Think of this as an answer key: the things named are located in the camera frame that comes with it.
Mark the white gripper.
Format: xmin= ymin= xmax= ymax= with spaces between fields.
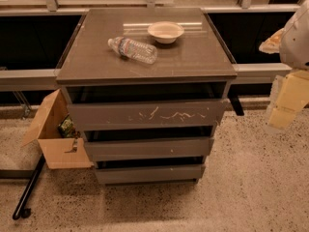
xmin=268 ymin=71 xmax=309 ymax=129

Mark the grey top drawer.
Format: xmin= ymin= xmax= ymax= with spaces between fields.
xmin=68 ymin=100 xmax=227 ymax=131

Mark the grey drawer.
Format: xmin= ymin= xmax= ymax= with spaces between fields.
xmin=68 ymin=100 xmax=227 ymax=131
xmin=95 ymin=164 xmax=206 ymax=185
xmin=84 ymin=137 xmax=213 ymax=161

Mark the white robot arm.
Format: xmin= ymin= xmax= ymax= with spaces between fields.
xmin=267 ymin=0 xmax=309 ymax=130

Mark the grey middle drawer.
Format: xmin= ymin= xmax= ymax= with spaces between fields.
xmin=84 ymin=137 xmax=213 ymax=161

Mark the grey drawer cabinet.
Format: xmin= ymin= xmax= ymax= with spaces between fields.
xmin=55 ymin=7 xmax=239 ymax=187

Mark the grey bottom drawer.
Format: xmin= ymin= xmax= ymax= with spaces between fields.
xmin=95 ymin=164 xmax=206 ymax=185

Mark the open cardboard box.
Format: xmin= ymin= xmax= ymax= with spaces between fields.
xmin=22 ymin=89 xmax=93 ymax=169

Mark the black cabinet leg bar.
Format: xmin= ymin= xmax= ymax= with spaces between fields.
xmin=228 ymin=89 xmax=244 ymax=116

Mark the white bowl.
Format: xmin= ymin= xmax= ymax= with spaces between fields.
xmin=148 ymin=21 xmax=184 ymax=44

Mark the clear plastic water bottle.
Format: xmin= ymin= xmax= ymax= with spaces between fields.
xmin=107 ymin=37 xmax=157 ymax=65

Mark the green snack bag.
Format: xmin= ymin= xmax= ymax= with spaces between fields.
xmin=58 ymin=115 xmax=77 ymax=138

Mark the black metal floor stand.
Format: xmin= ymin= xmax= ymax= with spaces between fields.
xmin=0 ymin=155 xmax=45 ymax=220

